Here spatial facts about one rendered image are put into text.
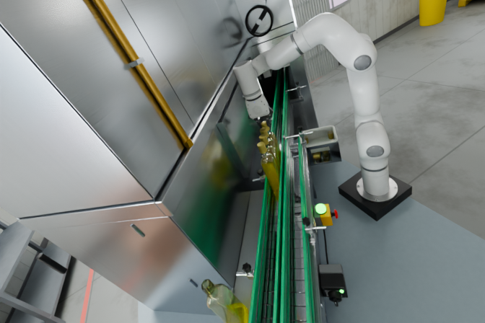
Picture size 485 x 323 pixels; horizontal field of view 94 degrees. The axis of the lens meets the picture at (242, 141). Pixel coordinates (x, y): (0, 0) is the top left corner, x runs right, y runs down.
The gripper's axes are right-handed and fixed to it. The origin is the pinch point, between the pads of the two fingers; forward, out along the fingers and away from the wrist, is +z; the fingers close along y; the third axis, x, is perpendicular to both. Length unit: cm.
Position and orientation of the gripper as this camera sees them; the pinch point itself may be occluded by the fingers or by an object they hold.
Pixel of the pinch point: (263, 122)
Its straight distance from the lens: 116.0
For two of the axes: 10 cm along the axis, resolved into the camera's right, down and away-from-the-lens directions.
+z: 3.6, 7.7, 5.2
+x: 1.7, -6.1, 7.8
